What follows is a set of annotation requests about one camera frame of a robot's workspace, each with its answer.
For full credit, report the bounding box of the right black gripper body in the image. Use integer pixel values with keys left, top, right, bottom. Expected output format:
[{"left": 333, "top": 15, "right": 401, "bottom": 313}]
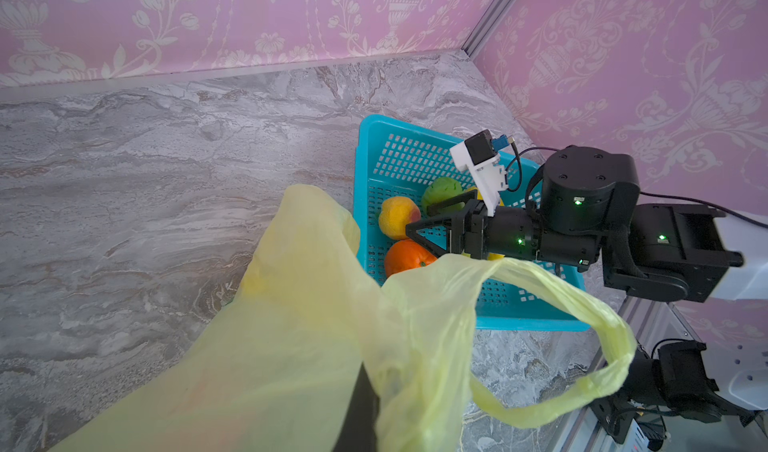
[{"left": 449, "top": 145, "right": 642, "bottom": 270}]

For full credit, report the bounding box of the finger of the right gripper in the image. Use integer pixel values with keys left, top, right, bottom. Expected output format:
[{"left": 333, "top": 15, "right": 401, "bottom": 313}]
[
  {"left": 428, "top": 189, "right": 477, "bottom": 217},
  {"left": 406, "top": 217, "right": 453, "bottom": 256}
]

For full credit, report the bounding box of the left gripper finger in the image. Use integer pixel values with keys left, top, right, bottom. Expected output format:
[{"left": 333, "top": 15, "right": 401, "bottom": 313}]
[{"left": 332, "top": 366, "right": 380, "bottom": 452}]

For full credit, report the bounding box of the green fruit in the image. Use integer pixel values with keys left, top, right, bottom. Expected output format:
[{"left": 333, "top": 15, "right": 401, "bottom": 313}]
[{"left": 421, "top": 177, "right": 464, "bottom": 216}]

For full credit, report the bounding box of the orange round fruit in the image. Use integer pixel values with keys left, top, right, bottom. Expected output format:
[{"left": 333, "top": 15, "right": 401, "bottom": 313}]
[{"left": 384, "top": 239, "right": 437, "bottom": 277}]

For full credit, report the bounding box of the yellow-red peach fruit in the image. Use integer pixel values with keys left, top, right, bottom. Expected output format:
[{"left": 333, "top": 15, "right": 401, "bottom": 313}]
[{"left": 378, "top": 196, "right": 421, "bottom": 241}]

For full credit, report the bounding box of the yellow-green plastic bag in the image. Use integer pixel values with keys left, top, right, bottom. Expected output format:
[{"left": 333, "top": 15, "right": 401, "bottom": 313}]
[{"left": 59, "top": 185, "right": 636, "bottom": 451}]

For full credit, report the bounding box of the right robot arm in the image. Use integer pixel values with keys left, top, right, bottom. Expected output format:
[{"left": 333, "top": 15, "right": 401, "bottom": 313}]
[{"left": 405, "top": 133, "right": 747, "bottom": 303}]

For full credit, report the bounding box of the teal plastic basket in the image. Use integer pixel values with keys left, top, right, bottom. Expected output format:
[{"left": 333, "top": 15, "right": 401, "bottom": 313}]
[{"left": 352, "top": 114, "right": 592, "bottom": 333}]

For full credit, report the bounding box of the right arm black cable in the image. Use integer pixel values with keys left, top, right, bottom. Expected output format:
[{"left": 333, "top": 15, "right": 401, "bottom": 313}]
[{"left": 503, "top": 145, "right": 768, "bottom": 231}]

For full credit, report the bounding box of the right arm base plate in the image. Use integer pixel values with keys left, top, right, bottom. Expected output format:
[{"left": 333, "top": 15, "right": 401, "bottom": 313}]
[{"left": 586, "top": 396, "right": 668, "bottom": 451}]

